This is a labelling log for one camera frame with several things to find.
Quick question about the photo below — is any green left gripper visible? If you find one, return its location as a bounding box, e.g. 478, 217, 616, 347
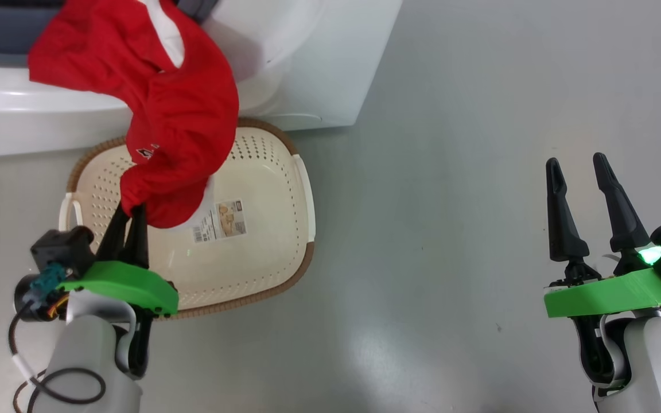
58, 202, 180, 316

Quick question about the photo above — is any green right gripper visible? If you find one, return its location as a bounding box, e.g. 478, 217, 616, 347
544, 152, 661, 319

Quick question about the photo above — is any red garment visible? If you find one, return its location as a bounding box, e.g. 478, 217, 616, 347
28, 0, 240, 229

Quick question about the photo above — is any basket product label sticker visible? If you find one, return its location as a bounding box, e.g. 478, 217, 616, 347
193, 199, 248, 243

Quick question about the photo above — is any cream perforated laundry basket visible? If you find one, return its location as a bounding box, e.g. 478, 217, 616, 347
58, 118, 316, 320

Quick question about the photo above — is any white front-load washing machine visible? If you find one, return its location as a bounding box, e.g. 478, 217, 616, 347
0, 0, 403, 158

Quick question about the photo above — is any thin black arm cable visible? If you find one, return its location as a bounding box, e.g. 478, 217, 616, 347
8, 301, 107, 413

